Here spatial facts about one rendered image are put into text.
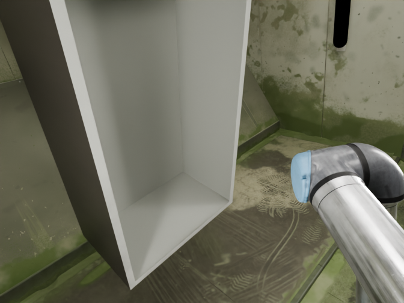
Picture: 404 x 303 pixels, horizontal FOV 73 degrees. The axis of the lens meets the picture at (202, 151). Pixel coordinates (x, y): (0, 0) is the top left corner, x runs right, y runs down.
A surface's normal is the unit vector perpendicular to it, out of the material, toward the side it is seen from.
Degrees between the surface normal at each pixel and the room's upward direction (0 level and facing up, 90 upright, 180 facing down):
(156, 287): 0
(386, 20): 90
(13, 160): 57
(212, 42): 90
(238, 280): 0
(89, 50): 102
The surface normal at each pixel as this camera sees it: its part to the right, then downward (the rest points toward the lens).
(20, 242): 0.50, -0.28
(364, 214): -0.36, -0.72
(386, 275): -0.73, -0.49
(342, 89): -0.71, 0.41
